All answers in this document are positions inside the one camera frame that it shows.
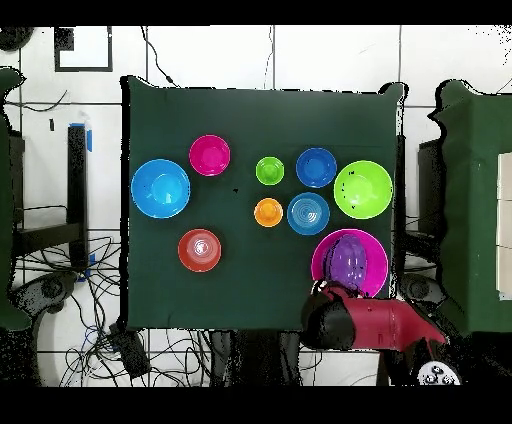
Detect purple bowl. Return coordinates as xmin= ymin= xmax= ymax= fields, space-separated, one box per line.
xmin=322 ymin=234 xmax=368 ymax=295

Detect large pink bowl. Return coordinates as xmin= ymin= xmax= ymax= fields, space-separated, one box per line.
xmin=310 ymin=228 xmax=390 ymax=299

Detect translucent blue ribbed bowl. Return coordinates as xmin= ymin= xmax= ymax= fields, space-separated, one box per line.
xmin=286 ymin=192 xmax=332 ymax=236

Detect orange cup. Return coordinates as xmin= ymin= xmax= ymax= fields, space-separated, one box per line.
xmin=253 ymin=197 xmax=284 ymax=229

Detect large green bowl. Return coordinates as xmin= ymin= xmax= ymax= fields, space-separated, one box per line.
xmin=333 ymin=159 xmax=395 ymax=220

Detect small dark blue bowl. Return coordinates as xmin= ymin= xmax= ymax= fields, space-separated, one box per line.
xmin=295 ymin=147 xmax=338 ymax=190

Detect green cup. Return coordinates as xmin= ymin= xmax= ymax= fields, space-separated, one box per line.
xmin=255 ymin=156 xmax=286 ymax=187

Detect orange bowl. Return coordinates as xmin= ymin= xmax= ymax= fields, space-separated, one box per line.
xmin=177 ymin=228 xmax=223 ymax=274

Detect green cloth covered table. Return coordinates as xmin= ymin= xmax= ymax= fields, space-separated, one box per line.
xmin=427 ymin=78 xmax=512 ymax=339
xmin=0 ymin=65 xmax=32 ymax=332

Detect white boxes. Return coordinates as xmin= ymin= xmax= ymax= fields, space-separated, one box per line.
xmin=495 ymin=151 xmax=512 ymax=301

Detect small crimson bowl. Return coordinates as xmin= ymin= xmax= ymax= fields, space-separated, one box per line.
xmin=188 ymin=134 xmax=232 ymax=178

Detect dark green table cloth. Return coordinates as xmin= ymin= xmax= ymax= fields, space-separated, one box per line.
xmin=121 ymin=75 xmax=405 ymax=331

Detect large light blue bowl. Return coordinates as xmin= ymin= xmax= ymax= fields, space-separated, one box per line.
xmin=130 ymin=158 xmax=192 ymax=220

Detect black power adapter box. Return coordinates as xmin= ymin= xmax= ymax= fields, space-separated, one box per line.
xmin=108 ymin=322 xmax=152 ymax=380

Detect black stand with blue tape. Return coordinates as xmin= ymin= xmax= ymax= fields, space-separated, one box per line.
xmin=11 ymin=122 xmax=94 ymax=283

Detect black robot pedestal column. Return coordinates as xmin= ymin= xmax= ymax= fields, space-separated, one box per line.
xmin=207 ymin=329 xmax=305 ymax=387

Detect tangle of black cables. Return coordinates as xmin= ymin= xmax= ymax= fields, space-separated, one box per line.
xmin=15 ymin=235 xmax=209 ymax=387

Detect black floor cable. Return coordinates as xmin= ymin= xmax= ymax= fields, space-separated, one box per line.
xmin=139 ymin=25 xmax=179 ymax=87

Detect black square floor frame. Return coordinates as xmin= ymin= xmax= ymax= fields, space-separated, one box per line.
xmin=54 ymin=25 xmax=114 ymax=74

